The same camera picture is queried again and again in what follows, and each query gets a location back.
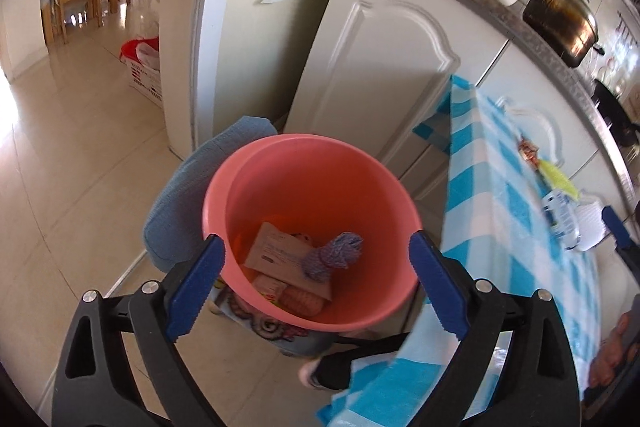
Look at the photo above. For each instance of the wooden chair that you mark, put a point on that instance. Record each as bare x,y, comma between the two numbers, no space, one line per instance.
75,2

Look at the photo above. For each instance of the blue grey cushion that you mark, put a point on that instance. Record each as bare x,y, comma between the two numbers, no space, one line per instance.
180,187

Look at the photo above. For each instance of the person's right hand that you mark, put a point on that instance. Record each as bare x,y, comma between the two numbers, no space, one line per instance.
620,347

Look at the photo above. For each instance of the blue patterned cloth bundle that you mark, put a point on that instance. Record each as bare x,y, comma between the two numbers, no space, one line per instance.
335,252

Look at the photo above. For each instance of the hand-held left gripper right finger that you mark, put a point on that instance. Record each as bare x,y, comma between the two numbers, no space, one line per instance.
440,287

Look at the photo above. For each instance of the yellow packet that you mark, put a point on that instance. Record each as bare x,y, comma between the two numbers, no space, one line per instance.
557,179

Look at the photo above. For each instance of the white kitchen cabinet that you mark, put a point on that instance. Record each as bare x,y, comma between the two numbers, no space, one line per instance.
380,67

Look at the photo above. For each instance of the white laundry basket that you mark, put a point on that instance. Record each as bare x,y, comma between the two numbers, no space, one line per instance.
147,77

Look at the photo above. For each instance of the pink plastic bucket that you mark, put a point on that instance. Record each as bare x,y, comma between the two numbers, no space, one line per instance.
320,177

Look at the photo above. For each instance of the white wet wipes pack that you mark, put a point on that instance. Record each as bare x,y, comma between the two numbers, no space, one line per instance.
280,252

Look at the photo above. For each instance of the dark cooking pot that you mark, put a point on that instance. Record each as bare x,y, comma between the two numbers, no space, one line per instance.
560,22

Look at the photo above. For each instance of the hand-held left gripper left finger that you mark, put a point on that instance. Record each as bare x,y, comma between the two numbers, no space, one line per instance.
195,287

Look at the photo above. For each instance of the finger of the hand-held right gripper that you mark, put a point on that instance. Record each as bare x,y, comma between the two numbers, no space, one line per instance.
620,232

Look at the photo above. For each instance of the printed plastic stool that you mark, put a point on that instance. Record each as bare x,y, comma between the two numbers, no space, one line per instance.
265,329

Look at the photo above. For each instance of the blue checked tablecloth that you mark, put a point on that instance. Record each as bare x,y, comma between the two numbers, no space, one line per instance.
500,257

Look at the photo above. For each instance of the small white blue-label bottle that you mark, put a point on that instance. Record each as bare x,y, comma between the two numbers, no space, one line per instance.
562,217

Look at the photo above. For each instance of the steel countertop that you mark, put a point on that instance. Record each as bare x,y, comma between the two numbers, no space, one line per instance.
500,14

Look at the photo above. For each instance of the black table leg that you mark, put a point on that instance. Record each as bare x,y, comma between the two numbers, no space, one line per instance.
350,357

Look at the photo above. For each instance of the large white foam net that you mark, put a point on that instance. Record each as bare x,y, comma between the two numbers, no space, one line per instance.
590,222

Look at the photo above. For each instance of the red snack packet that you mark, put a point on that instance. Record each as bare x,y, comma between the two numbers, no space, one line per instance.
527,152

